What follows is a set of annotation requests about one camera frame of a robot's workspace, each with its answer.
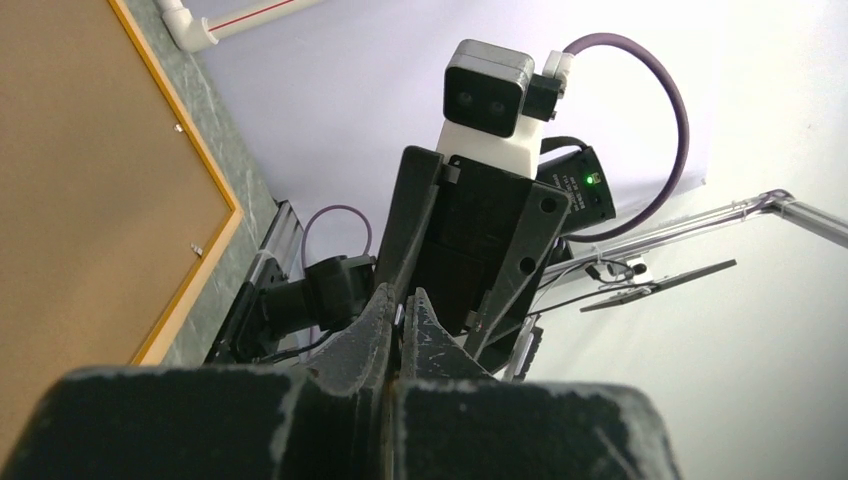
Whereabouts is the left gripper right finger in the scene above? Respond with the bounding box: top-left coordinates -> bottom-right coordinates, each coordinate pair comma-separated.
391,289 -> 681,479

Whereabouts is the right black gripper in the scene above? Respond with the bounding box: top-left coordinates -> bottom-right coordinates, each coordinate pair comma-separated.
375,146 -> 571,371

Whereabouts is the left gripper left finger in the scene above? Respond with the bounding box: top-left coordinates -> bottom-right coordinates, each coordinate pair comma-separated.
1,284 -> 397,479

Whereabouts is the orange picture frame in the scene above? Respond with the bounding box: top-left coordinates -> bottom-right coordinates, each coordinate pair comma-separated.
1,1 -> 243,450

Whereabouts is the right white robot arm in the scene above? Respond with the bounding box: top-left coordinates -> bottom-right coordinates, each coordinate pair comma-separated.
207,137 -> 616,372

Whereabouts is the white PVC pipe stand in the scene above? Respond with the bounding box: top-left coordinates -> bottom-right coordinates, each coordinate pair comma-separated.
156,0 -> 321,53

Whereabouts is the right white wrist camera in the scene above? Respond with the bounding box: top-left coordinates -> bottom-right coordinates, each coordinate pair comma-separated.
436,39 -> 574,179

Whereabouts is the aluminium rail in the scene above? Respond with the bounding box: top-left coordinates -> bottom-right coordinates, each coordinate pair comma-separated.
246,200 -> 303,285

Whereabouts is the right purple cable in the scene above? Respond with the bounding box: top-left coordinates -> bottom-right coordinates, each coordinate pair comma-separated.
301,33 -> 691,273

